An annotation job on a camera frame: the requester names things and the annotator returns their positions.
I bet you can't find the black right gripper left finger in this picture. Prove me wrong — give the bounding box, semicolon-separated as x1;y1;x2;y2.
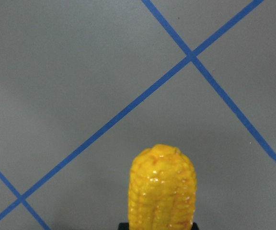
118;222;129;230

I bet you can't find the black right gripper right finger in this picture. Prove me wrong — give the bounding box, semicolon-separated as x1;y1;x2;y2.
192;222;199;230

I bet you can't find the yellow toy corn cob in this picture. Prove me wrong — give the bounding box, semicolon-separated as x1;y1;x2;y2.
128;144;197;230

